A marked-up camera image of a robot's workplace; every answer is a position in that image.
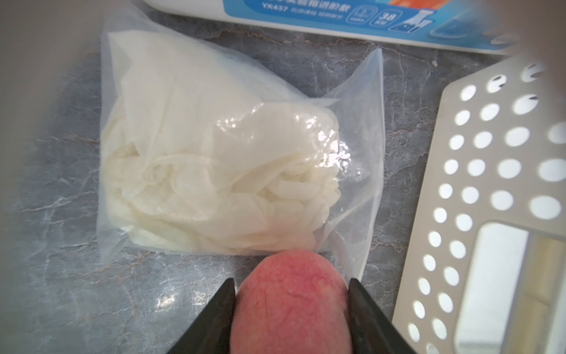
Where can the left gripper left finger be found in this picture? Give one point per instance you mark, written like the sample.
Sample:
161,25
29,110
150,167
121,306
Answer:
210,332

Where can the blue lid storage box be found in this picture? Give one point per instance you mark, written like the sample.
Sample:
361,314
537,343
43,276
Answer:
450,25

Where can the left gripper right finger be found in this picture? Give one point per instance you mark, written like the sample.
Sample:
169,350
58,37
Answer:
371,331

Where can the white perforated plastic basket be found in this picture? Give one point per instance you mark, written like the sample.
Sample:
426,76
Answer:
485,268

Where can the pink peach top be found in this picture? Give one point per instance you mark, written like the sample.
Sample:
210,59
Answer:
293,302

